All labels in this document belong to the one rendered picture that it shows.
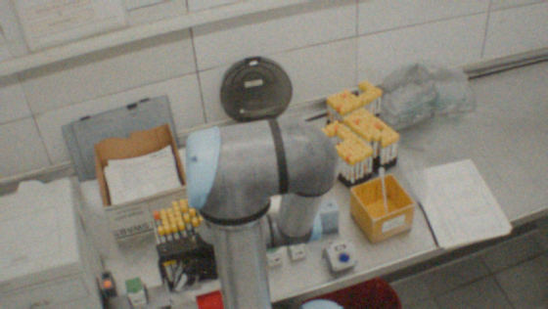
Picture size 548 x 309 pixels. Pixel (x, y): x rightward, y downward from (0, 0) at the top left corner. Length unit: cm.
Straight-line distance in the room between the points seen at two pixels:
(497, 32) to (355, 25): 60
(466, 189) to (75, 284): 112
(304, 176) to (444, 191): 95
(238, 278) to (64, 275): 51
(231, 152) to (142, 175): 98
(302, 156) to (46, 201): 79
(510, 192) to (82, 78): 131
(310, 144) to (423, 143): 110
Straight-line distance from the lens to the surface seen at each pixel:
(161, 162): 186
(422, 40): 212
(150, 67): 182
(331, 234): 168
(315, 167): 91
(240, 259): 99
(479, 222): 175
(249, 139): 89
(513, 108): 220
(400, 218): 165
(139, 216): 170
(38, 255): 140
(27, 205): 152
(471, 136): 204
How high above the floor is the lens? 217
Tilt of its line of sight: 43 degrees down
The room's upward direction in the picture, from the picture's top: 4 degrees counter-clockwise
